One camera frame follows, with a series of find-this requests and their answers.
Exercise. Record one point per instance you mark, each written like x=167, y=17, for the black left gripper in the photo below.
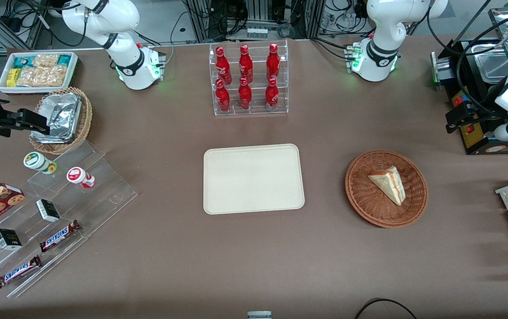
x=484, y=111

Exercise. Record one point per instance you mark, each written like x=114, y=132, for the triangular sandwich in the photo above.
x=389, y=184

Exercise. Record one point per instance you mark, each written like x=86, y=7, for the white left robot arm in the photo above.
x=378, y=57

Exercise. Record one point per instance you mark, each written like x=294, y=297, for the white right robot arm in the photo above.
x=132, y=66

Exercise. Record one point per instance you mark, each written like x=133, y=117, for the light wicker basket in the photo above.
x=86, y=119

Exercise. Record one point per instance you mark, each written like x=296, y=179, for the brown round wicker basket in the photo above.
x=369, y=199

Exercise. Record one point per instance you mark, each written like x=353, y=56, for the beige plastic tray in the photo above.
x=254, y=179

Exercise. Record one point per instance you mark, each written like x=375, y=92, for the black hot food warmer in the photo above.
x=473, y=137

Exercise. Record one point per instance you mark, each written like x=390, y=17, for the green lid yogurt cup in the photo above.
x=36, y=161

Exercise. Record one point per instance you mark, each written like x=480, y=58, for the white rectangular snack bin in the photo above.
x=3, y=86

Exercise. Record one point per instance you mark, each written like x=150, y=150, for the stacked aluminium foil containers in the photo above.
x=61, y=115

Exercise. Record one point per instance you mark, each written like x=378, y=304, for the yellow snack packet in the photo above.
x=13, y=77

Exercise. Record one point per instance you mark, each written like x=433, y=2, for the large clear cracker bag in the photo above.
x=41, y=76

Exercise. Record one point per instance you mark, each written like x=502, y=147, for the steel food pan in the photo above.
x=493, y=66

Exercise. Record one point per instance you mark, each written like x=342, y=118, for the small clear cracker bag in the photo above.
x=45, y=60

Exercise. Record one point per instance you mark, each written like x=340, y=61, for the red lid yogurt cup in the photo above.
x=78, y=176

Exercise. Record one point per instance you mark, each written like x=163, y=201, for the small teal snack packet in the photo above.
x=64, y=60

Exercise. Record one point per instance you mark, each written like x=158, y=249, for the small black box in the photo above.
x=48, y=210
x=7, y=239

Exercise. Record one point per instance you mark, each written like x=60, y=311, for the clear acrylic stepped display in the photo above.
x=99, y=190

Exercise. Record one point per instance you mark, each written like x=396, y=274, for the snickers chocolate bar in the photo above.
x=17, y=272
x=59, y=236

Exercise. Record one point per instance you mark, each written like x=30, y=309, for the red cola bottle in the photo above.
x=245, y=95
x=222, y=98
x=245, y=64
x=273, y=62
x=223, y=66
x=271, y=95

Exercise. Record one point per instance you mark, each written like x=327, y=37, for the clear acrylic bottle rack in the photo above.
x=258, y=71

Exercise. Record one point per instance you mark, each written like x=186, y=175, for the white power strip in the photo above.
x=257, y=33

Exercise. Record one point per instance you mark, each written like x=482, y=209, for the grey device at table edge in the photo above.
x=259, y=315

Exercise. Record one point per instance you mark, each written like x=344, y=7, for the aluminium frame rack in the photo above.
x=201, y=20

